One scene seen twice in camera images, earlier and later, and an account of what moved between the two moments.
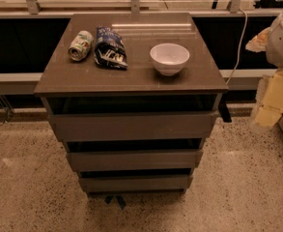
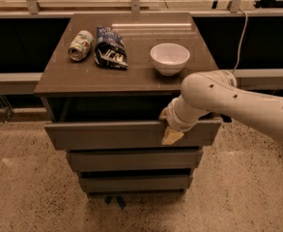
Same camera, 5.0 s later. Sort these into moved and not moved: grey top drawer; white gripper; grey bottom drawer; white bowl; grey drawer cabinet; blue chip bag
Moved: grey top drawer; white gripper
Not moved: grey drawer cabinet; white bowl; blue chip bag; grey bottom drawer
